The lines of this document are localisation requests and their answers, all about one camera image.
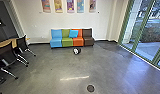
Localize orange sofa seat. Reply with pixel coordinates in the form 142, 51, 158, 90
71, 28, 85, 47

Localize brown sofa seat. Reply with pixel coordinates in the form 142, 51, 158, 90
81, 28, 96, 47

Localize green sofa seat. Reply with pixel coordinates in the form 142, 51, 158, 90
61, 29, 74, 48

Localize blue square cushion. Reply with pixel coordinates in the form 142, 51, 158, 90
68, 29, 79, 39

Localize blue sofa seat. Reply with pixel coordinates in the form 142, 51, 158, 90
50, 29, 63, 49

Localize round floor drain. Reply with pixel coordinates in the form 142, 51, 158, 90
86, 84, 96, 93

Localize black office chair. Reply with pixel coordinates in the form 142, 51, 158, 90
14, 34, 37, 58
0, 40, 30, 81

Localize wooden table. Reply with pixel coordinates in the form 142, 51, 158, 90
0, 37, 30, 52

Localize light blue wall poster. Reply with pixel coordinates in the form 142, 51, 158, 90
76, 0, 86, 14

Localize purple wall poster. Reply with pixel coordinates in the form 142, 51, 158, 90
66, 0, 76, 14

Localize yellow wall poster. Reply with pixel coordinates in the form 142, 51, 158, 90
53, 0, 64, 14

